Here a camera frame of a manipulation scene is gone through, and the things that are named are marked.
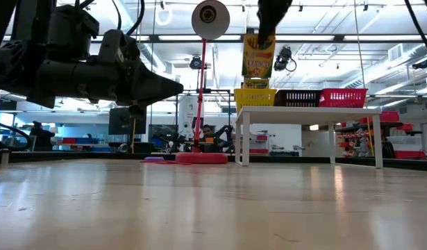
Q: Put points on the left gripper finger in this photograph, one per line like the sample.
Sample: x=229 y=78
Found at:
x=150 y=79
x=150 y=96

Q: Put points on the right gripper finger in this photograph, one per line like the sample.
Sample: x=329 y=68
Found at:
x=280 y=14
x=265 y=17

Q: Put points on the yellow plastic basket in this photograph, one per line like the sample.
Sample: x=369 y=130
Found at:
x=255 y=99

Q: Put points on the black plastic basket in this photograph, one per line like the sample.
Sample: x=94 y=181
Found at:
x=300 y=99

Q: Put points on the red plastic basket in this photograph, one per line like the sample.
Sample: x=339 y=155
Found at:
x=341 y=98

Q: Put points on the black background robot arm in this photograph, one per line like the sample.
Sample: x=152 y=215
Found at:
x=227 y=133

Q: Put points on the red desk lamp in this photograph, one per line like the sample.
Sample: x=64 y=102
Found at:
x=201 y=104

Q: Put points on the black computer monitor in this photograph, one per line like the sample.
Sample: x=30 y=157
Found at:
x=119 y=121

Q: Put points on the white machine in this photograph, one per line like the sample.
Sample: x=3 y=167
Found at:
x=189 y=114

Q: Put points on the person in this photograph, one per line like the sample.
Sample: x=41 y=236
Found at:
x=42 y=137
x=208 y=133

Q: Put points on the red rubber band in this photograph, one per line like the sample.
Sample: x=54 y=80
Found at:
x=171 y=162

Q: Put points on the white perforated shelf riser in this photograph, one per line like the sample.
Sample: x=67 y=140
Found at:
x=303 y=114

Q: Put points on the white cart with red bins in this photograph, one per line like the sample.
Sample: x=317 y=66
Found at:
x=261 y=137

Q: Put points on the storage rack with red bins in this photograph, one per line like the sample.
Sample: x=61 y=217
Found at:
x=390 y=117

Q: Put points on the black hanging camera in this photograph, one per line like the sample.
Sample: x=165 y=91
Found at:
x=284 y=57

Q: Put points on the black camera on stand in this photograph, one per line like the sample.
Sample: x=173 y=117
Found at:
x=196 y=63

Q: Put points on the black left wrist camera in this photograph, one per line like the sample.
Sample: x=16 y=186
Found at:
x=71 y=29

